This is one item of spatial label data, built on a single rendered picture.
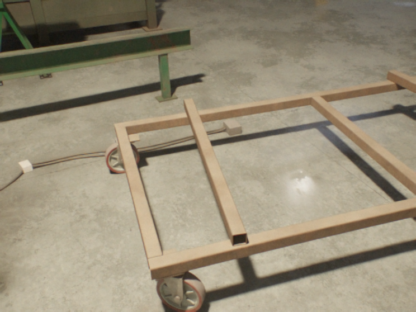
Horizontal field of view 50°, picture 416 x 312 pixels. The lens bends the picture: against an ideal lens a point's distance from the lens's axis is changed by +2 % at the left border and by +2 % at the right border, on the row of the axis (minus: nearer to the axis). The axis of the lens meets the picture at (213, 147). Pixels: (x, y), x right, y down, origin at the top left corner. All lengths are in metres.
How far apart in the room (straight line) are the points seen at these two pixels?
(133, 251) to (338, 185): 1.22
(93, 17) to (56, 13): 0.38
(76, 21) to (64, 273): 3.46
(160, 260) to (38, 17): 3.76
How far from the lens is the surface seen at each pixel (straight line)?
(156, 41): 3.51
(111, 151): 2.68
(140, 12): 5.35
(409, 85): 3.23
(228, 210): 1.86
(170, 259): 1.76
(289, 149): 2.96
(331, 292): 2.09
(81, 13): 5.20
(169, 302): 1.97
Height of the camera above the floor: 1.55
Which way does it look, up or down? 32 degrees down
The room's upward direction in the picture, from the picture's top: 1 degrees counter-clockwise
